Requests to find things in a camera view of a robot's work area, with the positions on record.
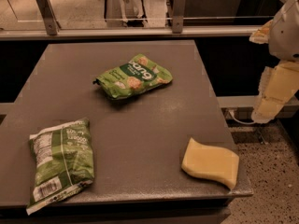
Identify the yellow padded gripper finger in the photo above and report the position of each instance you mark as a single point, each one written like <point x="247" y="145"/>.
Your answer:
<point x="276" y="88"/>

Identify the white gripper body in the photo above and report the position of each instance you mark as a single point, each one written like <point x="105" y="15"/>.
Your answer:
<point x="286" y="36"/>

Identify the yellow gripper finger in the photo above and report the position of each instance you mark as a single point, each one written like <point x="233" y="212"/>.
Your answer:
<point x="261" y="35"/>

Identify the yellow sponge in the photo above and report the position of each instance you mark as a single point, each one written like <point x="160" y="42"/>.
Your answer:
<point x="212" y="163"/>

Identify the green rice chip bag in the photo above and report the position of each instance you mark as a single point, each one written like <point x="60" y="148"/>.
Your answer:
<point x="137" y="76"/>

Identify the green white snack bag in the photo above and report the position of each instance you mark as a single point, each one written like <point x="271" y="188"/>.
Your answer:
<point x="64" y="163"/>

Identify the metal counter rail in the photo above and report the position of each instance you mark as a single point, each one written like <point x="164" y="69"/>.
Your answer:
<point x="187" y="31"/>

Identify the right metal rail bracket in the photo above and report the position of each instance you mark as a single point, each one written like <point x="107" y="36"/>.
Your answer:
<point x="178" y="8"/>

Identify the metal rail bracket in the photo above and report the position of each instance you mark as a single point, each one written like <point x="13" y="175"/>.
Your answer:
<point x="48" y="16"/>
<point x="178" y="8"/>

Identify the left metal rail bracket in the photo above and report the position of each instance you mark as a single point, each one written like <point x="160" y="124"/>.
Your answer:
<point x="48" y="16"/>

